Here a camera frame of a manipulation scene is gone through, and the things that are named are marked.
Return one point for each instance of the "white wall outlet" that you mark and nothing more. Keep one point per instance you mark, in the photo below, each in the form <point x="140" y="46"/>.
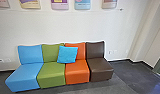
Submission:
<point x="111" y="52"/>
<point x="1" y="60"/>

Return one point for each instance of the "blue sofa seat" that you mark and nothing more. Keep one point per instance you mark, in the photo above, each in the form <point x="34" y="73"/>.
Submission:
<point x="24" y="76"/>

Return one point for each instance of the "purple wall poster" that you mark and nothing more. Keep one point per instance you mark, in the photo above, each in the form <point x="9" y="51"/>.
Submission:
<point x="59" y="4"/>

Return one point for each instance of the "brown sofa seat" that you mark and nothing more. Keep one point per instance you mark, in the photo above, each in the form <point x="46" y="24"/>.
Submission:
<point x="100" y="68"/>

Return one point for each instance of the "yellow wall poster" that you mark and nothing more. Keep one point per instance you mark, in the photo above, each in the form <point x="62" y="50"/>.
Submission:
<point x="29" y="3"/>

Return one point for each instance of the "blue square cushion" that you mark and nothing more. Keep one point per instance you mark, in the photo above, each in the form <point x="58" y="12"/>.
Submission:
<point x="67" y="55"/>

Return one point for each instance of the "green sofa seat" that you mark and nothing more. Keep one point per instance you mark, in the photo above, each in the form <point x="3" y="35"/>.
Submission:
<point x="51" y="75"/>

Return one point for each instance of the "orange sofa seat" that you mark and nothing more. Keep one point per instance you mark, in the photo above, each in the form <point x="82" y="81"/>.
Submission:
<point x="77" y="72"/>

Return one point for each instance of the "light blue wall poster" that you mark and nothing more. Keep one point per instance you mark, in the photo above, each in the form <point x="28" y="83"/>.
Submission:
<point x="82" y="4"/>

